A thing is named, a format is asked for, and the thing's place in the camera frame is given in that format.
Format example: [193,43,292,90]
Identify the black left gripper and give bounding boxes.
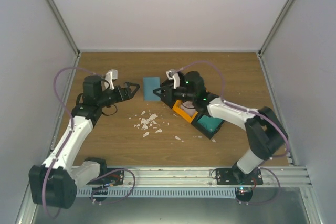
[98,82,140,108]

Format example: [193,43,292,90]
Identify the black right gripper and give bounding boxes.
[153,83,195,104]

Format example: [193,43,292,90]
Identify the blue card holder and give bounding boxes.
[143,77,160,102]

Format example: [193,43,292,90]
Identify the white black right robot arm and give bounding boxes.
[153,70,289,185]

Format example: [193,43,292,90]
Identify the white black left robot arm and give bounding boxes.
[28,71,140,209]

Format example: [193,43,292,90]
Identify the white pink card stack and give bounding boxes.
[180,102,196,116]

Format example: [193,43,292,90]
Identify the orange bin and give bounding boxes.
[173,100,198,124]

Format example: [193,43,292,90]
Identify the white debris pile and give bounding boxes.
[127,110,171,138]

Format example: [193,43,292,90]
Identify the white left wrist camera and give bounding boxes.
[104,69,118,90]

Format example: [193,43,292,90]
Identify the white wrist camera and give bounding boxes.
[166,69,180,89]
[104,69,118,90]

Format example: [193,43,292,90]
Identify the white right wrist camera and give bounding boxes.
[166,69,180,89]

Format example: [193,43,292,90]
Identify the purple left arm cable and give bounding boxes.
[53,66,109,109]

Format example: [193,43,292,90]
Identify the aluminium front rail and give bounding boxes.
[127,166,312,187]

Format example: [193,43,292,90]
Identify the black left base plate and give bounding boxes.
[83,167,125,188]

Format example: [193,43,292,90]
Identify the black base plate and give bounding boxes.
[210,168,264,185]
[83,167,125,188]

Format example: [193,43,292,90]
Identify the grey slotted cable duct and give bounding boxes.
[76,187,237,198]

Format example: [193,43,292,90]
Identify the aluminium frame post left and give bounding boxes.
[46,0,80,58]

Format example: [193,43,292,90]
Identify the aluminium frame post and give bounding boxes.
[257,0,295,58]
[46,0,80,58]

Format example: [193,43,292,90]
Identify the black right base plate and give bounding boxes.
[210,168,264,185]

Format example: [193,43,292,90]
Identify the aluminium frame post right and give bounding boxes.
[257,0,295,58]

